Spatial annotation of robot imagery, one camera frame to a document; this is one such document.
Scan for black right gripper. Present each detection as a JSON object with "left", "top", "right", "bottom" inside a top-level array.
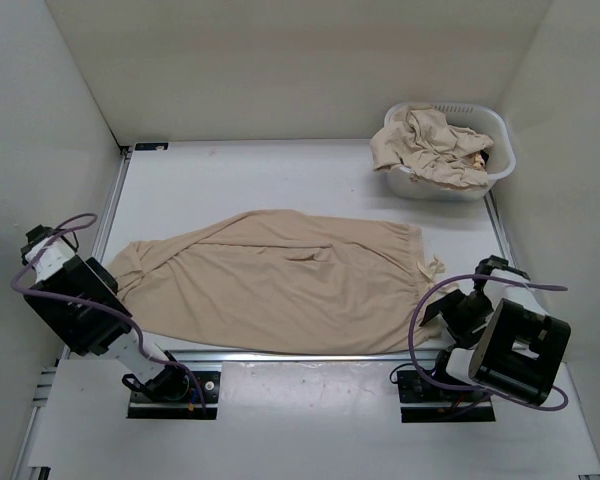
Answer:
[{"left": 422, "top": 288, "right": 494, "bottom": 349}]

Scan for beige trousers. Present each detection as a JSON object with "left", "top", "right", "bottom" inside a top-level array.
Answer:
[{"left": 108, "top": 210, "right": 441, "bottom": 355}]

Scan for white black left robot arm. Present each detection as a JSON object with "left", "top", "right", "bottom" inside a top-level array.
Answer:
[{"left": 12, "top": 225, "right": 196, "bottom": 402}]

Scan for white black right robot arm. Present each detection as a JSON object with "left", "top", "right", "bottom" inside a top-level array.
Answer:
[{"left": 420, "top": 289, "right": 571, "bottom": 409}]

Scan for beige clothes pile in basket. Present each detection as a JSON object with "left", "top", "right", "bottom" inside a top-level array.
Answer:
[{"left": 370, "top": 104, "right": 494, "bottom": 190}]

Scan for white laundry basket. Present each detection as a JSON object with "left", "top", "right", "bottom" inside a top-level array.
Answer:
[{"left": 370, "top": 102, "right": 516, "bottom": 201}]

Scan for black corner label sticker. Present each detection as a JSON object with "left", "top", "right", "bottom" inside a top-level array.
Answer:
[{"left": 134, "top": 142, "right": 169, "bottom": 151}]

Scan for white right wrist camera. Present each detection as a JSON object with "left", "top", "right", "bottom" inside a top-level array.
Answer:
[{"left": 472, "top": 254, "right": 546, "bottom": 316}]

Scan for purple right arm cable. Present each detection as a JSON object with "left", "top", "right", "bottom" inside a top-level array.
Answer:
[{"left": 408, "top": 272, "right": 570, "bottom": 412}]

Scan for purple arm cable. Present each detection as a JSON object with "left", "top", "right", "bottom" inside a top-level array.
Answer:
[
  {"left": 408, "top": 272, "right": 570, "bottom": 412},
  {"left": 10, "top": 213, "right": 209, "bottom": 416}
]

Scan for aluminium right side rail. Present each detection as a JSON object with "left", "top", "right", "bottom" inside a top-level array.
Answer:
[{"left": 484, "top": 191, "right": 517, "bottom": 267}]

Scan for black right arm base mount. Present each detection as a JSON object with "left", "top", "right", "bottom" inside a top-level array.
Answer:
[{"left": 389, "top": 363, "right": 496, "bottom": 424}]

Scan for aluminium table edge rail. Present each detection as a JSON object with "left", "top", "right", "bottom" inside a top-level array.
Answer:
[{"left": 64, "top": 349, "right": 461, "bottom": 365}]

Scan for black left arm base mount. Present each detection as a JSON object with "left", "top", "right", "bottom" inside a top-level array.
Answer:
[{"left": 121, "top": 366, "right": 221, "bottom": 420}]

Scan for aluminium left side rail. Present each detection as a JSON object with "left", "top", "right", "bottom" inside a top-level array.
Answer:
[{"left": 11, "top": 146, "right": 133, "bottom": 479}]

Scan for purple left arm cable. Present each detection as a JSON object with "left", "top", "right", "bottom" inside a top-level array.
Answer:
[{"left": 10, "top": 213, "right": 209, "bottom": 416}]

